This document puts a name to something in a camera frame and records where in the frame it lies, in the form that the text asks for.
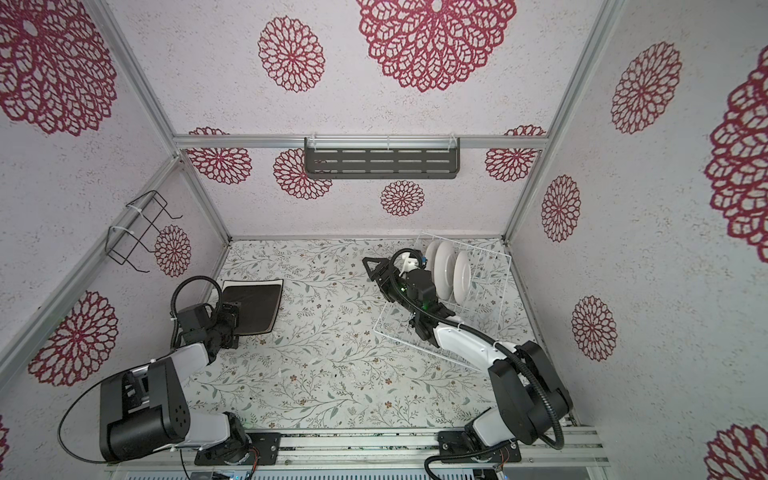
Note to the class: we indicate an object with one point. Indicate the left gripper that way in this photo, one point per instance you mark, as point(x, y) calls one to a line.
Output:
point(230, 316)

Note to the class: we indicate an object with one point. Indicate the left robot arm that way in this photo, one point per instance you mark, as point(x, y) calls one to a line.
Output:
point(144, 409)

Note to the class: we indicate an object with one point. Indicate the black wire wall basket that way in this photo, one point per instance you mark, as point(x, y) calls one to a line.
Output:
point(148, 207)

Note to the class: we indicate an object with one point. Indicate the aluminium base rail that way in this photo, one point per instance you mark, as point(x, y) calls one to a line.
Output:
point(395, 448)

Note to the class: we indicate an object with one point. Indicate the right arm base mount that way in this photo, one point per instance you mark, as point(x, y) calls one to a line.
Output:
point(462, 447)

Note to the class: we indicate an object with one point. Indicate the dark grey wall shelf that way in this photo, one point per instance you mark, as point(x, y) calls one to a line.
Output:
point(387, 160)

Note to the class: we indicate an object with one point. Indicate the white square plate black rim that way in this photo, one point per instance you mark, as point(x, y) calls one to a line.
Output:
point(279, 288)

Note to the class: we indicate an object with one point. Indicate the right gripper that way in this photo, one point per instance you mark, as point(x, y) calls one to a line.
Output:
point(387, 271)

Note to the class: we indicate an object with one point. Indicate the white wire dish rack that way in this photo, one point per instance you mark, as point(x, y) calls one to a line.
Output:
point(484, 309)

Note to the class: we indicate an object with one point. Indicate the white round plate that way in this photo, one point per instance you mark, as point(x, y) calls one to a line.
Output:
point(430, 257)
point(462, 278)
point(443, 270)

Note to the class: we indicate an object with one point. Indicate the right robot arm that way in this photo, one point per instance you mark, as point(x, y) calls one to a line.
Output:
point(530, 398)

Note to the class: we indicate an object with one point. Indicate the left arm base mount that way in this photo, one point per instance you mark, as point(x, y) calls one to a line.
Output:
point(255, 448)

